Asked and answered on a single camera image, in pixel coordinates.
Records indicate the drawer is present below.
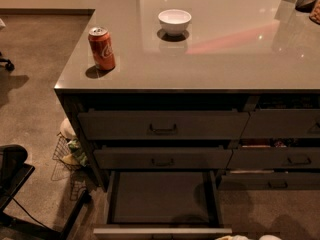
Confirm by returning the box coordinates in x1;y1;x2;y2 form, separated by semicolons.
228;147;320;170
93;171;232;240
216;171;320;190
242;109;320;139
78;110;249;140
94;147;232;169

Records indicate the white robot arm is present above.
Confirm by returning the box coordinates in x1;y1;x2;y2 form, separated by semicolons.
215;234;282;240

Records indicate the grey counter cabinet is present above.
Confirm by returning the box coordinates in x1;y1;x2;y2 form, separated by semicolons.
55;0;320;185

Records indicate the red soda can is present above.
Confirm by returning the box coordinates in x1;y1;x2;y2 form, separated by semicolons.
88;27;116;70

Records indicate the white ceramic bowl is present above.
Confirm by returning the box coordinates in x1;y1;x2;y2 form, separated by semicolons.
158;9;192;36

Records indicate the black chair stand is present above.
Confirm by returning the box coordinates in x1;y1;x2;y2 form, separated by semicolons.
0;144;93;240

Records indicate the black chair wheel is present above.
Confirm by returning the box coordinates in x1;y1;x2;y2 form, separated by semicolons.
0;52;15;72

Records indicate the chip bag on counter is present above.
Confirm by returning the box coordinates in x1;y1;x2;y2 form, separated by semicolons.
309;0;320;24

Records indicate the wire basket with items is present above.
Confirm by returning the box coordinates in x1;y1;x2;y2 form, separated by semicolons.
50;117;89;202

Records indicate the black cable on floor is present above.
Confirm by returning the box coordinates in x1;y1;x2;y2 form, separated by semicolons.
9;195;63;233

